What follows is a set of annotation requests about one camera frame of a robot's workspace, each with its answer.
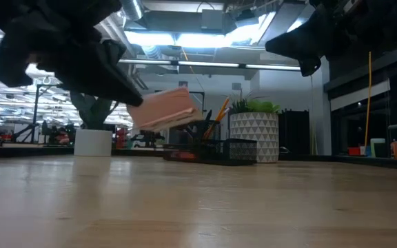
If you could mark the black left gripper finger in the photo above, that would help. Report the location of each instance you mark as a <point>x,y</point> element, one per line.
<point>109,82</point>

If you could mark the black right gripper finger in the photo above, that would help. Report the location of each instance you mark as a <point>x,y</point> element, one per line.
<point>310,67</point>
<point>302,39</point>

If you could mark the pink sticky note pad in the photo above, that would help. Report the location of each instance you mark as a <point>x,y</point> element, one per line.
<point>164,108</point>

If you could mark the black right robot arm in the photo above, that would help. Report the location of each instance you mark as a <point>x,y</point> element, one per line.
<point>391,24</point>

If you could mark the black mesh desk organizer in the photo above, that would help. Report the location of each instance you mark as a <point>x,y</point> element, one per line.
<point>236,151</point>

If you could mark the dark green snake plant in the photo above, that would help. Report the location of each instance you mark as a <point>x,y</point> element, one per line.
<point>95,113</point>

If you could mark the red background object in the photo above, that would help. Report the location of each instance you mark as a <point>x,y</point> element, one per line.
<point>121,137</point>

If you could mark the white plant pot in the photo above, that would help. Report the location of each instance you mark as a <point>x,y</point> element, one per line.
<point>93,142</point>

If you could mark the green grass plant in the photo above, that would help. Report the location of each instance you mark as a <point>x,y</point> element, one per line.
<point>257,106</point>

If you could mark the black cabinet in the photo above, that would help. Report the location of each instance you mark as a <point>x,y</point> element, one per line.
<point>293,132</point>

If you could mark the triangle patterned planter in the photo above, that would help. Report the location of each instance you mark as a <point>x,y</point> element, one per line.
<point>253,137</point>

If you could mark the grey ceiling box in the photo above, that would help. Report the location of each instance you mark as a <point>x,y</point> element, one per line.
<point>212,19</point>

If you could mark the long tube light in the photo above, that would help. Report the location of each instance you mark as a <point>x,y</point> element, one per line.
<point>209,64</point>

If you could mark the orange bottle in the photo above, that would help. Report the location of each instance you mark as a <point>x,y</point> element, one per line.
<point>396,149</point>

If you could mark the black metal frame rig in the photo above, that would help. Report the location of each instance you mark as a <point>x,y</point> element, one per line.
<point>36,113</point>
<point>203,100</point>

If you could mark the silver ventilation duct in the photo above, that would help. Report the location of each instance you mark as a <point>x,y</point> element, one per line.
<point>131,8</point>

